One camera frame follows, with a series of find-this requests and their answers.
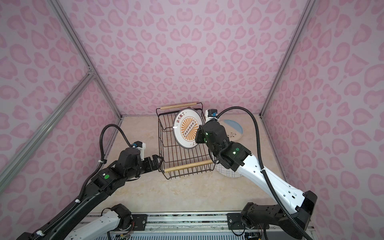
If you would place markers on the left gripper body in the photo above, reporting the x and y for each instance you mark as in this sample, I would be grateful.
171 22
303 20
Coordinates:
148 165

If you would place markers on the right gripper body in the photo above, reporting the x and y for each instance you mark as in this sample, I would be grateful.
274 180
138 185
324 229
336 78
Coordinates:
202 136

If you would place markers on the black wire dish rack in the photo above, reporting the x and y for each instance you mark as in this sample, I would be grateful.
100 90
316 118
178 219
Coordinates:
179 154

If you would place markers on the cream blue plate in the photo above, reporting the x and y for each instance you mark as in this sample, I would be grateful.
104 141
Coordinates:
233 129

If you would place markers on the orange sunburst plate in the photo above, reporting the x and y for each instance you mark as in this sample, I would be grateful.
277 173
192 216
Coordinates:
185 126

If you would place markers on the white plaid plate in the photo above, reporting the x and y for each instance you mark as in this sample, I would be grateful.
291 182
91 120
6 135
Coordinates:
227 172

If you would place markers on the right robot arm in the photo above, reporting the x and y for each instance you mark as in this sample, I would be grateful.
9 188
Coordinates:
293 209

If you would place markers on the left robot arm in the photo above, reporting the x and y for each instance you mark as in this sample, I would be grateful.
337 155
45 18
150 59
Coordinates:
129 166

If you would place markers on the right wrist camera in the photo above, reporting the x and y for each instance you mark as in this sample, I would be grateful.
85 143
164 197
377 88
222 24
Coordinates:
211 115

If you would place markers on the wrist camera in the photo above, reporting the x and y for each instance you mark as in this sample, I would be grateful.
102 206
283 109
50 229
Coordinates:
211 115
141 147

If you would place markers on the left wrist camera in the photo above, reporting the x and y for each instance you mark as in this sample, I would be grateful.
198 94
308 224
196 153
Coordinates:
141 147

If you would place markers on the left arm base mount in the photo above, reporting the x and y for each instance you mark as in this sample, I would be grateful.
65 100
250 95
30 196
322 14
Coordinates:
135 222

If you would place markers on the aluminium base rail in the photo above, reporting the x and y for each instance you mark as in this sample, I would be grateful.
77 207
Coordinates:
172 226

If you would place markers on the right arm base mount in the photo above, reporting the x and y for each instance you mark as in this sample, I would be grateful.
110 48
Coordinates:
236 221

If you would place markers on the aluminium frame strut left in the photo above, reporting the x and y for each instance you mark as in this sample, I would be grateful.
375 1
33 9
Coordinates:
21 157

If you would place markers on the aluminium frame strut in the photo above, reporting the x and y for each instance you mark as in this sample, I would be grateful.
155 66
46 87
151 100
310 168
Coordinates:
303 22
21 157

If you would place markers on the aluminium frame strut right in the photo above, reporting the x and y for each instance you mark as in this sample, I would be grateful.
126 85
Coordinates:
303 22

